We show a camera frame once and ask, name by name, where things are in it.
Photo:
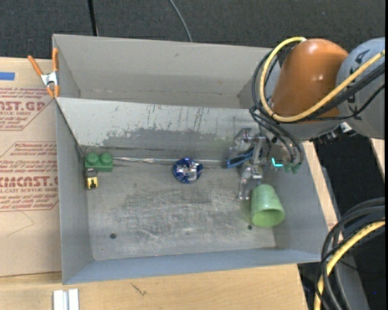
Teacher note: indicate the brown cardboard board red print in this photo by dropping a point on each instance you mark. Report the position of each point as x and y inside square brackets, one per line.
[26, 160]

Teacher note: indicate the blue shiny foil ball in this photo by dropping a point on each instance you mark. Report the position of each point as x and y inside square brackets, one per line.
[187, 170]

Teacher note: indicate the green toy brick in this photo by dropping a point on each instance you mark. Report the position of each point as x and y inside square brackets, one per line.
[98, 162]

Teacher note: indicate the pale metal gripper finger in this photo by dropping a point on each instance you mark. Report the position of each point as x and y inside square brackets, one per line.
[247, 184]
[244, 140]

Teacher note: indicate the blue loop-shaped object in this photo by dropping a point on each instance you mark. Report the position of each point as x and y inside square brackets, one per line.
[230, 163]

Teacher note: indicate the small yellow and black tool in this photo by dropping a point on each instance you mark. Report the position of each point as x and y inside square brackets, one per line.
[92, 182]

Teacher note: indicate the light green cup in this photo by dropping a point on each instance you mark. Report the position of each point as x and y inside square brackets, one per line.
[266, 205]

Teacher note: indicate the grey metal bin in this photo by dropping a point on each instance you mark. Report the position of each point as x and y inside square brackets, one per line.
[168, 212]

